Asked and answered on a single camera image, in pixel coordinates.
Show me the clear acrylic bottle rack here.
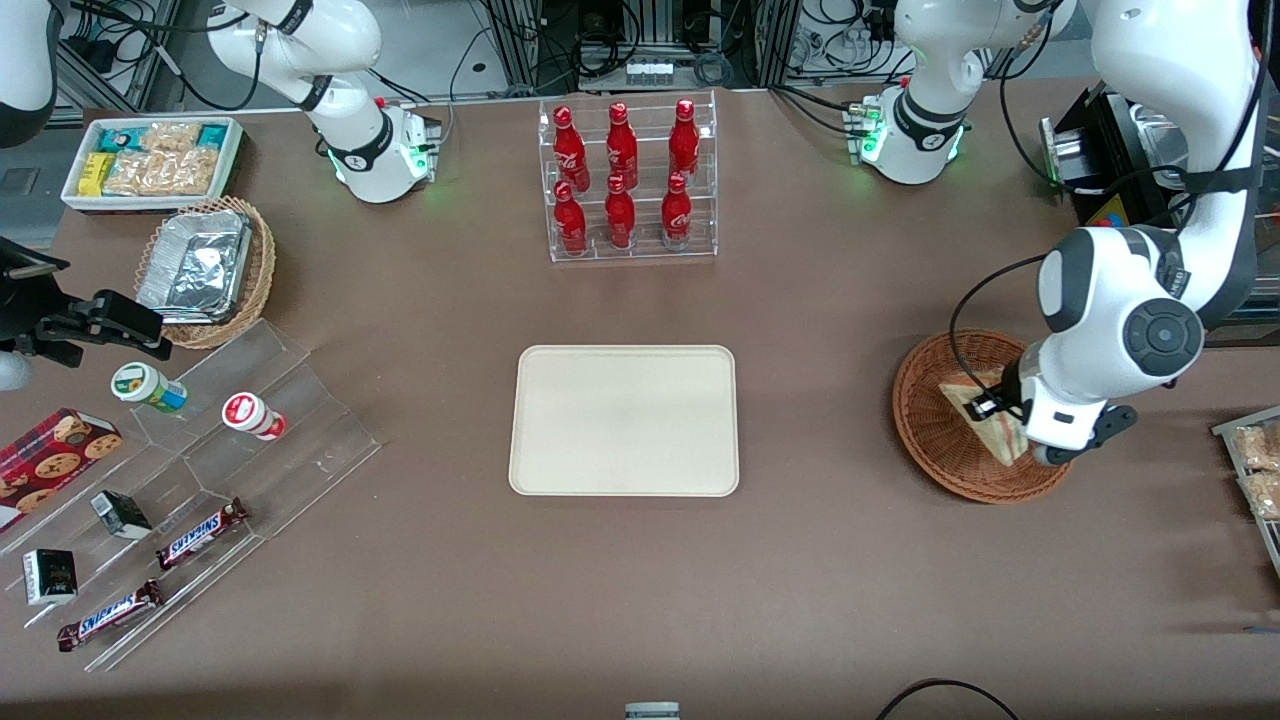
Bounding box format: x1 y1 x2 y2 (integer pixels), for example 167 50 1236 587
538 90 719 264

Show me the Snickers chocolate bar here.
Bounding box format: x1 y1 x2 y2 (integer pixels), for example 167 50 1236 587
155 497 251 571
57 578 164 653

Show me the shiny metal pan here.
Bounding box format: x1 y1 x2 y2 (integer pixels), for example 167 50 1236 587
1130 100 1193 187

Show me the clear rice cracker bag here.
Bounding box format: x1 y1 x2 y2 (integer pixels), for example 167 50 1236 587
140 120 204 153
103 148 219 197

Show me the green label white cup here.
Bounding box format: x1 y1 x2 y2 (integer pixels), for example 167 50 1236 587
110 362 188 415

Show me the red cola bottle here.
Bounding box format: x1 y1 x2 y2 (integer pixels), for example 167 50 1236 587
603 175 637 251
552 180 589 256
668 98 701 181
605 101 639 186
552 105 591 191
660 173 694 249

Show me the cream plastic tray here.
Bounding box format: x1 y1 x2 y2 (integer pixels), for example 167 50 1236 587
508 345 740 498

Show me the red label white cup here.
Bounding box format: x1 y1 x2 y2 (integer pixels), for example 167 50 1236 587
222 392 288 442

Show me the red plaid cookie box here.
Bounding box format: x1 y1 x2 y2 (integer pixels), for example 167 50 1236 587
0 407 124 533

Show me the small black carton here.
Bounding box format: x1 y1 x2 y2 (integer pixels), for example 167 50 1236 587
22 549 79 607
90 490 153 541

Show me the aluminium frame rack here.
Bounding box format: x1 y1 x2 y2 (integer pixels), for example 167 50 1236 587
480 0 801 96

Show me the light wicker basket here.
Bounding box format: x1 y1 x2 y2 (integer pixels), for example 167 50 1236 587
135 195 277 351

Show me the brown wicker basket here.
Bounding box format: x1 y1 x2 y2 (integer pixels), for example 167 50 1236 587
892 330 1076 504

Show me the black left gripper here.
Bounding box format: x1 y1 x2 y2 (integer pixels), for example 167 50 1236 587
965 355 1031 423

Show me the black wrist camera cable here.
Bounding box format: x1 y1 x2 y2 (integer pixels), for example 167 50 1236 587
947 255 1049 401

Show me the clear snack bag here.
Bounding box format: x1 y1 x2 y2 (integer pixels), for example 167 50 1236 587
1232 422 1280 473
1240 470 1280 521

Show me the grey tray of snacks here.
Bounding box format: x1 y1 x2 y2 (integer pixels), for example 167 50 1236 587
1212 405 1280 581

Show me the triangular sandwich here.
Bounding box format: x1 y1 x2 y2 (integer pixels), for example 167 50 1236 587
938 375 1033 467

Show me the stack of foil trays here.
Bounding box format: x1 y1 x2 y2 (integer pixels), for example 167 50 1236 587
135 208 252 326

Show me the clear acrylic stepped shelf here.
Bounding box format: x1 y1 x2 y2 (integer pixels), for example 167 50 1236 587
0 320 382 673

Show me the black countertop machine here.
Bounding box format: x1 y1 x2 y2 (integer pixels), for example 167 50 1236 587
1040 85 1280 348

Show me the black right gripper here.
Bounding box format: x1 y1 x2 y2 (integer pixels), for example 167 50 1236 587
0 237 173 367

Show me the white plastic snack bin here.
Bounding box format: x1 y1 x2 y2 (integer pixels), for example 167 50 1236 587
60 115 246 216

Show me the black looped cable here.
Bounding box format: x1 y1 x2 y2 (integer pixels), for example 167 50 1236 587
875 678 1021 720

